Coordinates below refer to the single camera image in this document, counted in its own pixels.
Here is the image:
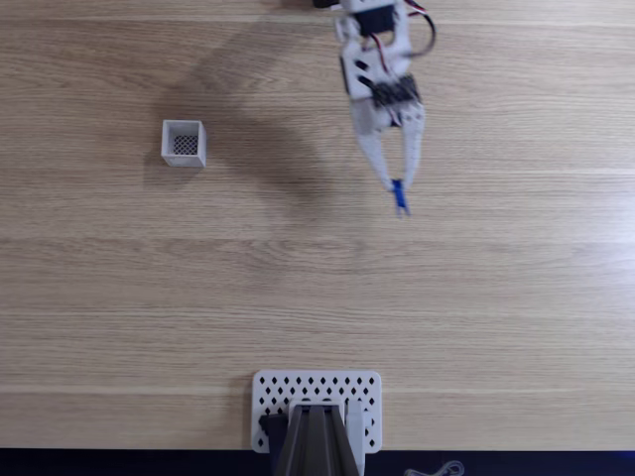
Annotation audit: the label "white perforated base plate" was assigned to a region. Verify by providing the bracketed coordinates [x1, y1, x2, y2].
[250, 369, 383, 455]

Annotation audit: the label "blue peg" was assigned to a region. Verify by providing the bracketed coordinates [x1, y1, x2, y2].
[391, 178, 413, 219]

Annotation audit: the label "black aluminium stand post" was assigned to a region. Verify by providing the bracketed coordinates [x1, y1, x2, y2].
[272, 405, 361, 476]

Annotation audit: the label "black clamp bracket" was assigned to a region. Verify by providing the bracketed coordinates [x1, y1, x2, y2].
[258, 413, 290, 453]

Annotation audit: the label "small grey mesh-bottom crate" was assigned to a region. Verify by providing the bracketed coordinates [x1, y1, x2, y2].
[160, 119, 208, 170]

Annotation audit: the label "red and black arm wires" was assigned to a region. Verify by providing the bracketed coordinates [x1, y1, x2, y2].
[404, 0, 439, 59]

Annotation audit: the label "grey clamp bracket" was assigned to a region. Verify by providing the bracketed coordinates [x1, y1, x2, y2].
[344, 399, 369, 476]

